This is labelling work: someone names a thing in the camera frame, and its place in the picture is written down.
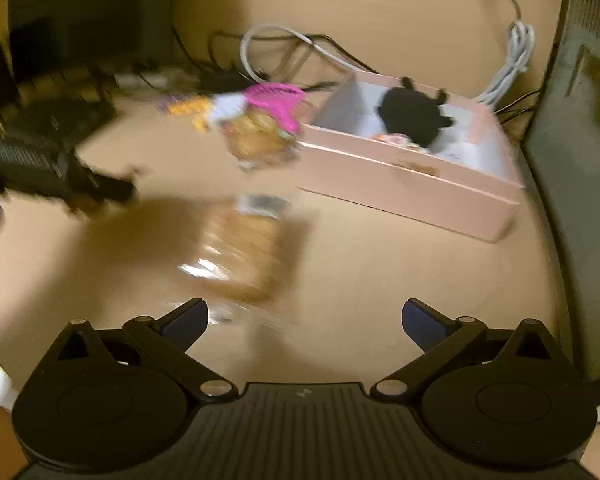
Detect toast slices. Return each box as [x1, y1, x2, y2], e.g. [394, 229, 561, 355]
[177, 195, 311, 321]

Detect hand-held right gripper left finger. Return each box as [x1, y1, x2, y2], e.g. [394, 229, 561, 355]
[55, 297, 236, 403]

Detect pink plastic strainer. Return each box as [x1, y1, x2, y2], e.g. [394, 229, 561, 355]
[245, 82, 308, 136]

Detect small colourful packet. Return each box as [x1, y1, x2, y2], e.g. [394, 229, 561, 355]
[372, 132, 426, 153]

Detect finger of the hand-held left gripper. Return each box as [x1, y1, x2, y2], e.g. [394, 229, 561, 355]
[65, 160, 142, 217]

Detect grey white cable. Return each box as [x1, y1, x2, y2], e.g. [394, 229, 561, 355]
[240, 24, 376, 83]

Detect dark monitor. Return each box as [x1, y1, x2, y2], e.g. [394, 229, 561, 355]
[7, 0, 176, 81]

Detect coiled white cable bundle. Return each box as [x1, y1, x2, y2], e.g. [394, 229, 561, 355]
[472, 0, 537, 106]

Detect pink cardboard box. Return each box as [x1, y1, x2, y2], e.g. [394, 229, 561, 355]
[297, 71, 527, 245]

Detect purple yellow snack packet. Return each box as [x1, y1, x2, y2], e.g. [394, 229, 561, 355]
[157, 95, 216, 131]

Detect round bun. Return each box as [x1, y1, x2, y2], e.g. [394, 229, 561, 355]
[222, 107, 301, 168]

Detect black toy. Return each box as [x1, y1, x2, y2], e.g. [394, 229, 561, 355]
[377, 77, 453, 153]

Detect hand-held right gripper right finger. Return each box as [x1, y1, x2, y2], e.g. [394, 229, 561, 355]
[370, 298, 556, 403]

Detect dark panel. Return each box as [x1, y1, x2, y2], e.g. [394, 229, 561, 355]
[522, 0, 600, 401]

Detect black cable tangle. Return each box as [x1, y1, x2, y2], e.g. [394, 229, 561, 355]
[172, 30, 381, 92]

